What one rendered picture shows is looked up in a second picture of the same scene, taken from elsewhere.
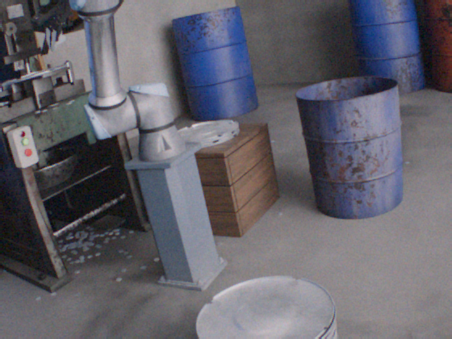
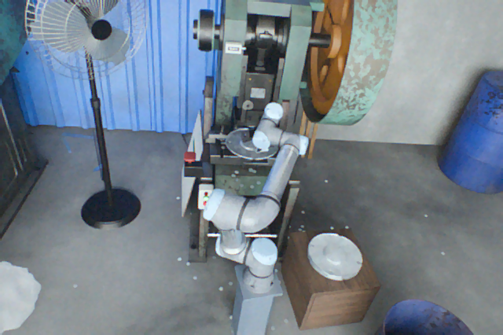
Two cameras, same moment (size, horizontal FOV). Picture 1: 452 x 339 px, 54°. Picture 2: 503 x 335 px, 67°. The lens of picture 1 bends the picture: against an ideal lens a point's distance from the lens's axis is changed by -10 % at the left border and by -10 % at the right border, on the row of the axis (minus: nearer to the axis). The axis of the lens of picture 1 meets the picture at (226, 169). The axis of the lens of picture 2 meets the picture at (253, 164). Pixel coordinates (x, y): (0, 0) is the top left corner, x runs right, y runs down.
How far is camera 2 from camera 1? 1.31 m
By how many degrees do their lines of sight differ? 40
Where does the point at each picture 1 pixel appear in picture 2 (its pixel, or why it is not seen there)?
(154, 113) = (255, 268)
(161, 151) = (249, 285)
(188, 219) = (246, 320)
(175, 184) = (246, 304)
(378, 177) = not seen: outside the picture
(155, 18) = (477, 57)
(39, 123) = (232, 180)
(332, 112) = not seen: outside the picture
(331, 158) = not seen: outside the picture
